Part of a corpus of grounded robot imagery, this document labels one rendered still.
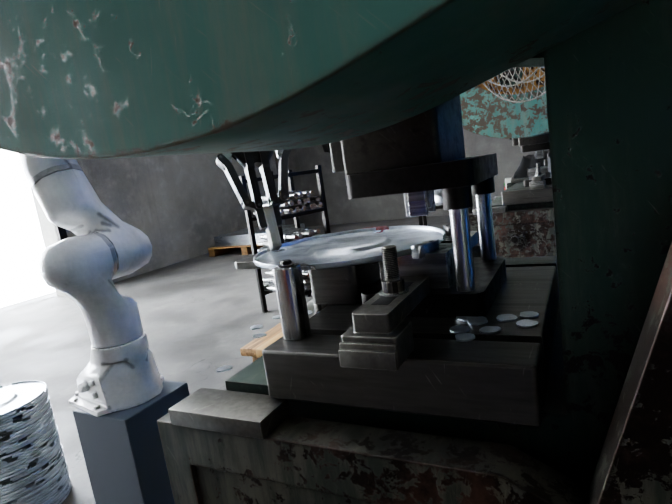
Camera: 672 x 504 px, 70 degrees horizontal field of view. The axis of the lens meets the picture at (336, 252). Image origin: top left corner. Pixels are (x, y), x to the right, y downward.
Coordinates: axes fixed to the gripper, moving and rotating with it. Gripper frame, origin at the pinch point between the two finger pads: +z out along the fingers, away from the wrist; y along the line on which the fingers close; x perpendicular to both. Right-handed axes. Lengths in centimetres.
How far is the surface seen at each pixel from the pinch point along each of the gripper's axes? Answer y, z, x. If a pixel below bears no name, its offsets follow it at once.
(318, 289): -3.2, 12.2, 7.4
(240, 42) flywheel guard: 12, 5, 58
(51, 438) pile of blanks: 61, 30, -101
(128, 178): 43, -210, -510
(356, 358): 1.4, 21.5, 30.5
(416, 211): -15.6, 5.8, 19.7
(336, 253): -5.4, 8.3, 13.1
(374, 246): -10.8, 8.5, 14.1
